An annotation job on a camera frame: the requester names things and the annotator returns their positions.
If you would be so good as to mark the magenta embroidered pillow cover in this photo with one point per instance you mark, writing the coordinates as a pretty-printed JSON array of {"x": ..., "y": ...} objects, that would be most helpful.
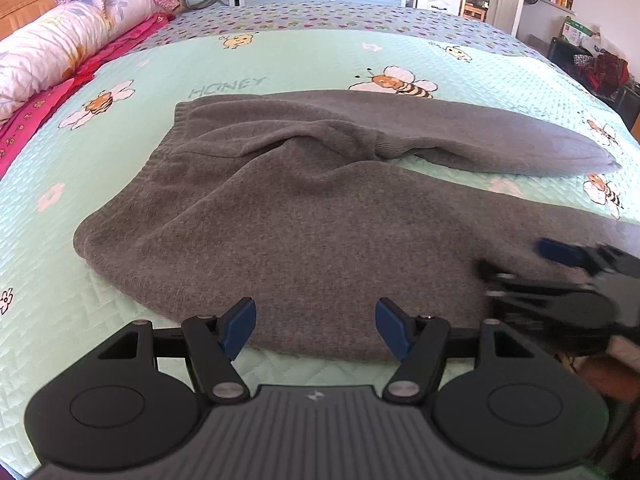
[{"x": 25, "y": 122}]

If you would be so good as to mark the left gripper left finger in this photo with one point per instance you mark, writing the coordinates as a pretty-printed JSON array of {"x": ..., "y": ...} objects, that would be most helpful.
[{"x": 212, "y": 344}]

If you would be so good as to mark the mint green quilted bedspread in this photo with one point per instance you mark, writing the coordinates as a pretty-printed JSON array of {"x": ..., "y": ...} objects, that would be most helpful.
[{"x": 54, "y": 309}]

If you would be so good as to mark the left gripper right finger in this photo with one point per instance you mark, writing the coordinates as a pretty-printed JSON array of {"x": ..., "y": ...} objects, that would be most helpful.
[{"x": 419, "y": 345}]

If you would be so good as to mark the floral rolled duvet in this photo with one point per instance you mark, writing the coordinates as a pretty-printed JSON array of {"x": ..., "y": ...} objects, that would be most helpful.
[{"x": 47, "y": 51}]

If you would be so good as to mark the grey knit trousers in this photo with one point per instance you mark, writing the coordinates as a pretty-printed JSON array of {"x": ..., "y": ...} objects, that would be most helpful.
[{"x": 296, "y": 201}]

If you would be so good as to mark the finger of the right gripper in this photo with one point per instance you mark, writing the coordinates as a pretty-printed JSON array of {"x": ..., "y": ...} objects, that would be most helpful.
[
  {"x": 535, "y": 304},
  {"x": 574, "y": 256}
]

